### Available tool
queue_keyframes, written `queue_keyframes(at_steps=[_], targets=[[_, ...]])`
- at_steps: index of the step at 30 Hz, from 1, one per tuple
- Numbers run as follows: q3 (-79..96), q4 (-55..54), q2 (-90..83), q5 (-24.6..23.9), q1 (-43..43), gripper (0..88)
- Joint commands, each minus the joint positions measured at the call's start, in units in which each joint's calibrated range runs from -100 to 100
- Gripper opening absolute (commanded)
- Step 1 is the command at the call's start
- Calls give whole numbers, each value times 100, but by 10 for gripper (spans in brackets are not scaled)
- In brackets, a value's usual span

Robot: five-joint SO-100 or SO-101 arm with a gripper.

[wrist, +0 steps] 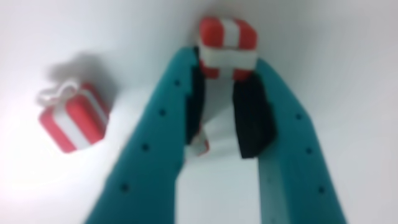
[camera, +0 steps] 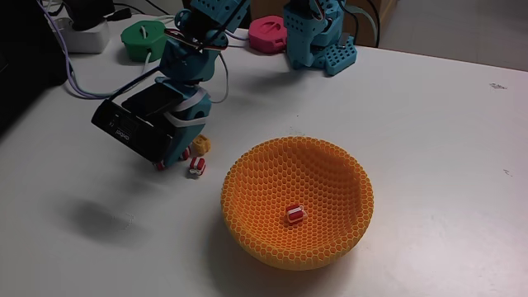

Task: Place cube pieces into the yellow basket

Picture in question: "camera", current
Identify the black power adapter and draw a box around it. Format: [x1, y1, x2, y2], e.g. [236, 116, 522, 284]
[61, 0, 116, 31]

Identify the yellow cube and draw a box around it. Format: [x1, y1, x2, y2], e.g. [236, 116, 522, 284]
[192, 134, 212, 156]

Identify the large black object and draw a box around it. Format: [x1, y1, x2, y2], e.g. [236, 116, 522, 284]
[0, 0, 69, 137]

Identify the pink round printed box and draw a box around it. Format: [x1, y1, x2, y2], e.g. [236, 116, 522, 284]
[247, 15, 289, 54]

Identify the purple cable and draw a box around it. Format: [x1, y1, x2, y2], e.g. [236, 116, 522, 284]
[36, 0, 251, 101]

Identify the black camera cable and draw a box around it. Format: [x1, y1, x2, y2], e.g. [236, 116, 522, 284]
[107, 65, 164, 102]

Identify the black camera box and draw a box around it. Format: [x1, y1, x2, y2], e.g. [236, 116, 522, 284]
[91, 98, 175, 163]

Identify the green round printed box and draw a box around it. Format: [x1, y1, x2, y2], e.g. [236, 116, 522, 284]
[120, 19, 170, 64]

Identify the white power strip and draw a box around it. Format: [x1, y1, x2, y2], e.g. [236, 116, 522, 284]
[51, 18, 111, 54]

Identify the pale green cable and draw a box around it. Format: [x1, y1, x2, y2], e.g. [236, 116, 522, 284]
[68, 51, 153, 98]

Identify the black plug cable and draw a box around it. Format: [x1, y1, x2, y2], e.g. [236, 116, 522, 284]
[105, 2, 146, 22]

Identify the yellow honeycomb basket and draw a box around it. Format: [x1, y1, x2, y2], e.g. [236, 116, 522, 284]
[220, 135, 375, 272]

